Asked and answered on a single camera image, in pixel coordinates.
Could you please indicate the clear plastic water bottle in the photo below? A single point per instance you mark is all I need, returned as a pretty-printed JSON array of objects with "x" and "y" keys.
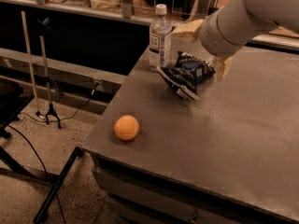
[{"x": 159, "y": 38}]

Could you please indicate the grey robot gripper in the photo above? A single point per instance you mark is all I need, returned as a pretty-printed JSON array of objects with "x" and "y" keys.
[{"x": 209, "y": 38}]

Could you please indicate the grey table drawer unit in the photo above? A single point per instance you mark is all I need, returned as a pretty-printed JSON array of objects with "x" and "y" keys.
[{"x": 139, "y": 198}]

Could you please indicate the white pole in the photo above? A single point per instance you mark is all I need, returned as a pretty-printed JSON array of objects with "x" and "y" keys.
[{"x": 31, "y": 68}]

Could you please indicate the blue potato chip bag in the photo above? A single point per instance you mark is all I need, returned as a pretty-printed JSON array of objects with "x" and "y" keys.
[{"x": 185, "y": 77}]

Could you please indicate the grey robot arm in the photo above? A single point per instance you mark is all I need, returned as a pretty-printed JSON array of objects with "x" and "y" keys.
[{"x": 282, "y": 13}]

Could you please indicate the metal railing with posts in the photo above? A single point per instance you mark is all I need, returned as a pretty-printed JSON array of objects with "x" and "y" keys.
[{"x": 107, "y": 8}]

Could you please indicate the orange ball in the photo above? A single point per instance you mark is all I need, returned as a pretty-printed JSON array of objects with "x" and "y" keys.
[{"x": 126, "y": 127}]

